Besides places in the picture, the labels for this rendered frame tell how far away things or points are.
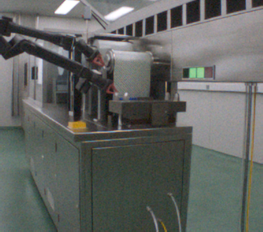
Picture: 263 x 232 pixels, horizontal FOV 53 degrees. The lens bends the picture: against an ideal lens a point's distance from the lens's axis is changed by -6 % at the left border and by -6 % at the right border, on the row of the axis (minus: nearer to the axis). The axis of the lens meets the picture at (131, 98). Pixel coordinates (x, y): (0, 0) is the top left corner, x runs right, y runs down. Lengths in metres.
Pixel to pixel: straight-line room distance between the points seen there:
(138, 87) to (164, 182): 0.56
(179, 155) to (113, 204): 0.44
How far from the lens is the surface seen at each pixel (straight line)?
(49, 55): 1.31
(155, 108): 1.44
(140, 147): 1.39
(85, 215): 1.38
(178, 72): 1.59
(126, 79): 1.60
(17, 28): 1.61
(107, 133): 1.29
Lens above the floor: 1.12
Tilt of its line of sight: 3 degrees down
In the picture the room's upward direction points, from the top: 1 degrees clockwise
